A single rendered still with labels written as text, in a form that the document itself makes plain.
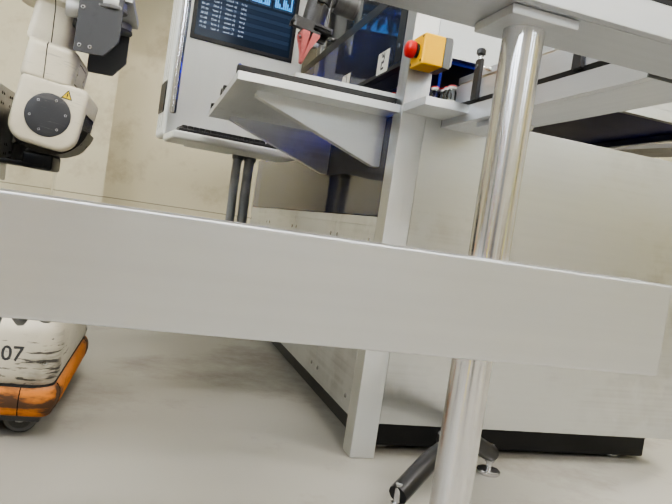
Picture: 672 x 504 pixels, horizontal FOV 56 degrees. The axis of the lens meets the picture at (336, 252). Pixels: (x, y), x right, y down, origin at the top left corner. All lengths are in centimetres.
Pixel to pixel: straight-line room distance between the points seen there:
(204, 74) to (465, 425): 193
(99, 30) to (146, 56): 336
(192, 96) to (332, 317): 186
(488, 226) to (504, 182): 6
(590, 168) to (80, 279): 146
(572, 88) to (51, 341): 117
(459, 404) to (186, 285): 36
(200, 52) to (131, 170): 255
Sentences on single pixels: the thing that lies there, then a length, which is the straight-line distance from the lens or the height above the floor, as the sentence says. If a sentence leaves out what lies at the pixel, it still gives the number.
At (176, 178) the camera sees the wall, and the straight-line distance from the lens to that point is 505.
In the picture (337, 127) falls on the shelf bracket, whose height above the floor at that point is 81.
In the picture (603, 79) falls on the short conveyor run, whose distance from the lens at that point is 114.
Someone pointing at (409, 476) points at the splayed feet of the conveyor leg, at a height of 9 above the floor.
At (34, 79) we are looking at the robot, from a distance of 173.
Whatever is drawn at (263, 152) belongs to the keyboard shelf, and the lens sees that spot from 230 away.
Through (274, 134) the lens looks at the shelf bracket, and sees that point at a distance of 211.
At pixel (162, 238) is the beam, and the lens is 66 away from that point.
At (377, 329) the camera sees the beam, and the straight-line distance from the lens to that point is 72.
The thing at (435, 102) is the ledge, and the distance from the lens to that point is 148.
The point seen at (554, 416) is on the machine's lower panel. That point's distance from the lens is 190.
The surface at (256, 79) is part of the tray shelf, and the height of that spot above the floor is 87.
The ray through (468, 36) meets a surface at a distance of 170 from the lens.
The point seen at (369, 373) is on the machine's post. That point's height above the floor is 21.
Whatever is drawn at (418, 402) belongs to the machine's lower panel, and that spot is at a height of 15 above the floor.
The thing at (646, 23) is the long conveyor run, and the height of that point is 85.
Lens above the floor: 56
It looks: 2 degrees down
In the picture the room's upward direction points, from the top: 8 degrees clockwise
